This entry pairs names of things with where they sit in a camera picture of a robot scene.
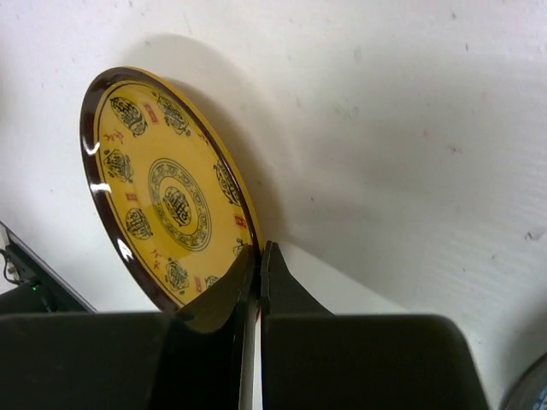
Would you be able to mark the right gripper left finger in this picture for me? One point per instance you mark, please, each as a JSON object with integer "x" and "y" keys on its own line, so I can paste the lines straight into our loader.
{"x": 199, "y": 357}

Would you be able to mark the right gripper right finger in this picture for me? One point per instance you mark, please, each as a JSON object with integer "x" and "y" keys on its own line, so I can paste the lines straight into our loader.
{"x": 315, "y": 359}

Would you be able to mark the yellow patterned plate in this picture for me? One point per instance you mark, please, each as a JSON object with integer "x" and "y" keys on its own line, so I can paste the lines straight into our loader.
{"x": 168, "y": 192}

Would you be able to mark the blue white patterned plate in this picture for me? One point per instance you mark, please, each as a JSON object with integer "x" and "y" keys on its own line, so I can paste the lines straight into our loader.
{"x": 529, "y": 391}

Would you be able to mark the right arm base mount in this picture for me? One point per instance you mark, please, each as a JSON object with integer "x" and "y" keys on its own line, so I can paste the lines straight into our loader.
{"x": 25, "y": 277}

